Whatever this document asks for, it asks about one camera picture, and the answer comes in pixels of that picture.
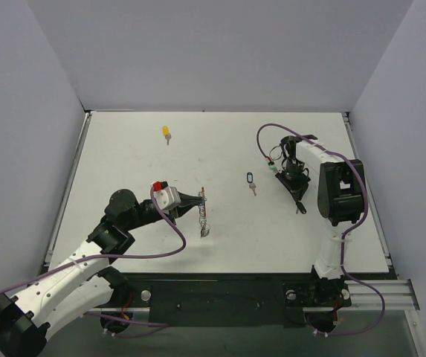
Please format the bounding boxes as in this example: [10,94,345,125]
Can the keys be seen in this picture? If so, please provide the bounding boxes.
[296,202,307,214]

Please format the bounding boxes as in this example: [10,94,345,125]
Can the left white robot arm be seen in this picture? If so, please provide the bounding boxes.
[0,181,205,356]

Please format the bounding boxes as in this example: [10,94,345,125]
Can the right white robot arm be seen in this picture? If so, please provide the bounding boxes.
[275,135,367,307]

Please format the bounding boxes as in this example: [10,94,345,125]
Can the black tag key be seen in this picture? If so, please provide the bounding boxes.
[246,172,256,196]

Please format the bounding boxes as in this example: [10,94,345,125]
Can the yellow tag key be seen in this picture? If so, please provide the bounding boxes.
[162,126,172,145]

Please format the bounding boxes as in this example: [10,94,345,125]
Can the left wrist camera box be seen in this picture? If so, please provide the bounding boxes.
[150,181,181,213]

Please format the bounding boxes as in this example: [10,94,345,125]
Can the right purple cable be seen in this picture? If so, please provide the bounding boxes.
[256,122,387,338]

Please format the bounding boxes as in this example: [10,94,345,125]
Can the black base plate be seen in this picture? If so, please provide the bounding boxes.
[104,273,352,329]

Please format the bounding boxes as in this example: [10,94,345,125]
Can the aluminium frame rail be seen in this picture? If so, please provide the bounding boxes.
[19,278,420,317]

